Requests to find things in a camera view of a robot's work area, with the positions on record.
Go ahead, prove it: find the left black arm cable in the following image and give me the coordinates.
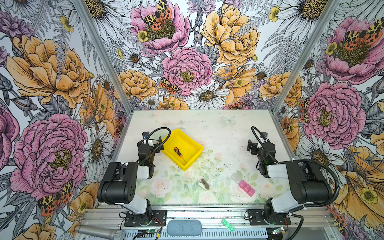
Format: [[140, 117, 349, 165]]
[[137, 126, 172, 166]]

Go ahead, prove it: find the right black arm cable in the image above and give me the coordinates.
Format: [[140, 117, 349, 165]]
[[250, 125, 340, 240]]

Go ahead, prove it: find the pink clear plastic block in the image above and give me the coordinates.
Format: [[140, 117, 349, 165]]
[[231, 173, 256, 197]]

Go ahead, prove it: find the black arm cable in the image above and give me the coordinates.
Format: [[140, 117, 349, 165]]
[[250, 125, 340, 240], [137, 126, 172, 166]]

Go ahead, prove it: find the yellow plastic bin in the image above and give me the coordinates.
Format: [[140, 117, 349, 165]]
[[162, 129, 204, 171]]

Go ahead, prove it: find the grey metal cylinder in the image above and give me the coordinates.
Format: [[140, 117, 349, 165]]
[[75, 226, 125, 240]]

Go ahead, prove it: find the small green plastic piece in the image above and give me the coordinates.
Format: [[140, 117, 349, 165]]
[[222, 219, 235, 232]]

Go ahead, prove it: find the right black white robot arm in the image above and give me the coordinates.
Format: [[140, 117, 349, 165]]
[[247, 127, 340, 226]]

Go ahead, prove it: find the small green circuit board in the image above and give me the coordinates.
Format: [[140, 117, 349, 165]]
[[272, 227, 286, 235]]

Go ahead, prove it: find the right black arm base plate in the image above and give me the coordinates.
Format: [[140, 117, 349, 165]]
[[247, 209, 292, 226]]

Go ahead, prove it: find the aluminium front rail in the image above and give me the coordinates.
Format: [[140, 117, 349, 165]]
[[80, 204, 333, 229]]

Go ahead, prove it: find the orange black handled screwdriver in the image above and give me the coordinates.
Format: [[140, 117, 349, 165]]
[[174, 147, 187, 165]]

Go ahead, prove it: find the grey oval pad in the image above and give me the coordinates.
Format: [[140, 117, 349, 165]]
[[167, 220, 203, 237]]

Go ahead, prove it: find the small grey metal clip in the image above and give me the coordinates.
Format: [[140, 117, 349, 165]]
[[198, 179, 210, 190]]

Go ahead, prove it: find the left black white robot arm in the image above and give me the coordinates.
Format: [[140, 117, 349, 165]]
[[97, 132, 164, 226]]

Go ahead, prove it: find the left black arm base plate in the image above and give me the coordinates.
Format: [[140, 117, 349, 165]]
[[123, 210, 168, 227]]

